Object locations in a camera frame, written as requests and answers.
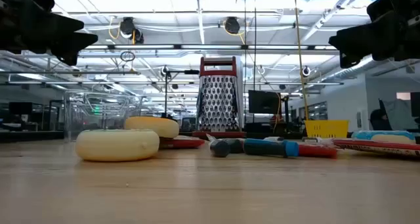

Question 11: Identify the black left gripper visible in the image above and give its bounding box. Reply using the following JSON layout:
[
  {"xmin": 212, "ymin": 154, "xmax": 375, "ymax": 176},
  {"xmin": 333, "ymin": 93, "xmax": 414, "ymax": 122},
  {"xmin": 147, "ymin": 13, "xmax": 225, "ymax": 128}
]
[{"xmin": 0, "ymin": 0, "xmax": 98, "ymax": 66}]

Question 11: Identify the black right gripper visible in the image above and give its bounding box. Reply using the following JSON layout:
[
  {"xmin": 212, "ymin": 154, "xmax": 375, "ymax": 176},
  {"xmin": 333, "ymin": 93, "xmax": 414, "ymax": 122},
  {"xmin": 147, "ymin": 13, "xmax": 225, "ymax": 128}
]
[{"xmin": 329, "ymin": 0, "xmax": 420, "ymax": 69}]

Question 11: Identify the clear plastic container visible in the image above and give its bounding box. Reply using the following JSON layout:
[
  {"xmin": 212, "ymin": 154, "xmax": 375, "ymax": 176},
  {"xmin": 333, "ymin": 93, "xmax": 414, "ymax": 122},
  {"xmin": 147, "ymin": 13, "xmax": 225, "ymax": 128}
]
[{"xmin": 64, "ymin": 89, "xmax": 144, "ymax": 142}]

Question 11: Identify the blue frosted toy donut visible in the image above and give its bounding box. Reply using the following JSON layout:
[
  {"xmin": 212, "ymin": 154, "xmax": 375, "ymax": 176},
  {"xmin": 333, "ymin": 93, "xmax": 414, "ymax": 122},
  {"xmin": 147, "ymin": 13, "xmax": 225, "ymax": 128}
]
[{"xmin": 350, "ymin": 129, "xmax": 417, "ymax": 145}]

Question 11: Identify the yellow cheese wheel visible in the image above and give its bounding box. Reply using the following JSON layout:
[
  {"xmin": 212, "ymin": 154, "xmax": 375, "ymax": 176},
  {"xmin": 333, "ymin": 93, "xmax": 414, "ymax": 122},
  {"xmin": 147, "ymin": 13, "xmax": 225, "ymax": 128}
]
[{"xmin": 74, "ymin": 128, "xmax": 161, "ymax": 162}]

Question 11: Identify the red cracker packet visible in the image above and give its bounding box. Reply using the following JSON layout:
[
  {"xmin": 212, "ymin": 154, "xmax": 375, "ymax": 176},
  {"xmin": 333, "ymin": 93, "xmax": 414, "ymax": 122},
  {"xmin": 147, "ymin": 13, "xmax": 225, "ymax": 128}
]
[
  {"xmin": 205, "ymin": 133, "xmax": 339, "ymax": 159},
  {"xmin": 159, "ymin": 135, "xmax": 206, "ymax": 150},
  {"xmin": 333, "ymin": 138, "xmax": 420, "ymax": 158}
]

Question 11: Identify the orange toy donut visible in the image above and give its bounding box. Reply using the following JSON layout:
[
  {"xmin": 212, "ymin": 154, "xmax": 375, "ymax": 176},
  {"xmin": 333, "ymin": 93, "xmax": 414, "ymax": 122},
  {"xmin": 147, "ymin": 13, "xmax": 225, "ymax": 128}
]
[{"xmin": 123, "ymin": 116, "xmax": 180, "ymax": 139}]

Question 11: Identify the blue marker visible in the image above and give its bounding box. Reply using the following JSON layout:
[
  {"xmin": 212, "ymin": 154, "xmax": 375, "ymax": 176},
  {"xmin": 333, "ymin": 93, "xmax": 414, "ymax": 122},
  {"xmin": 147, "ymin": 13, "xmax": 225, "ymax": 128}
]
[{"xmin": 243, "ymin": 138, "xmax": 300, "ymax": 158}]

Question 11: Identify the black monitor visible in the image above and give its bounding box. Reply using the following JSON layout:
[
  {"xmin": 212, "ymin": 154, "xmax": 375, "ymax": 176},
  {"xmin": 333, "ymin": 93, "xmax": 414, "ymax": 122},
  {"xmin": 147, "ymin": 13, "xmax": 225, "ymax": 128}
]
[
  {"xmin": 409, "ymin": 91, "xmax": 420, "ymax": 118},
  {"xmin": 248, "ymin": 89, "xmax": 282, "ymax": 115},
  {"xmin": 9, "ymin": 101, "xmax": 33, "ymax": 116}
]

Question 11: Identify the grey cloth cover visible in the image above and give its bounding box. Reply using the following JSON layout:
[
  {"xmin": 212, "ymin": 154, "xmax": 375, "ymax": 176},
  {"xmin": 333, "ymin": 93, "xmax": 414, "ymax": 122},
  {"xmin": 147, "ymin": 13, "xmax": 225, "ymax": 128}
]
[{"xmin": 379, "ymin": 99, "xmax": 417, "ymax": 131}]

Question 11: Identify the person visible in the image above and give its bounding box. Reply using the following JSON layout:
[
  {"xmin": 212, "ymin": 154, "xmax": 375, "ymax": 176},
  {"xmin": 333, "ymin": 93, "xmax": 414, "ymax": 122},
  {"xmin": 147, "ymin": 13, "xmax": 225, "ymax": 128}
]
[{"xmin": 369, "ymin": 108, "xmax": 391, "ymax": 131}]

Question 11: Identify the yellow plastic basket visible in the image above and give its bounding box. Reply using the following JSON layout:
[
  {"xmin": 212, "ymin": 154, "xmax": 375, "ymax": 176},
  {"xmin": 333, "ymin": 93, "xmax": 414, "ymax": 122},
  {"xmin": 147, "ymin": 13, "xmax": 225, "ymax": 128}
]
[{"xmin": 304, "ymin": 119, "xmax": 350, "ymax": 139}]

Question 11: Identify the red steel box grater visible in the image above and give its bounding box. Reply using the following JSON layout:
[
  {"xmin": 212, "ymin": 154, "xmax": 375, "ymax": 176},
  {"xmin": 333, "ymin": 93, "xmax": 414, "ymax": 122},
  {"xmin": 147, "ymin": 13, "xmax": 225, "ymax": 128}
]
[{"xmin": 192, "ymin": 55, "xmax": 246, "ymax": 139}]

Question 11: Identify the yellow hanging cable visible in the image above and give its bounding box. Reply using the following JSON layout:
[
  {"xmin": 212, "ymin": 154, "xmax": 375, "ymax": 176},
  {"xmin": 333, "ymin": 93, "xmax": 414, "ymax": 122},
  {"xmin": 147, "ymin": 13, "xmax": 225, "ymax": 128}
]
[{"xmin": 293, "ymin": 0, "xmax": 310, "ymax": 122}]

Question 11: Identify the black camera stand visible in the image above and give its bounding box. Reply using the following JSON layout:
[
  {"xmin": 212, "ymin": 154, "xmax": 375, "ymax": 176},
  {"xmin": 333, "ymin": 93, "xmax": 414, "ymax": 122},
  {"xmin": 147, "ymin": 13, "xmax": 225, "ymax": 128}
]
[{"xmin": 160, "ymin": 65, "xmax": 200, "ymax": 119}]

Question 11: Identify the black hanging cable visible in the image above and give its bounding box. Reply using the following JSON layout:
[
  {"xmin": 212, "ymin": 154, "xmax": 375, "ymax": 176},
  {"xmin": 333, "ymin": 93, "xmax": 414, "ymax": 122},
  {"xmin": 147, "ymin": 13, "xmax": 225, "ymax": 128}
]
[
  {"xmin": 253, "ymin": 0, "xmax": 258, "ymax": 123},
  {"xmin": 243, "ymin": 0, "xmax": 247, "ymax": 133}
]

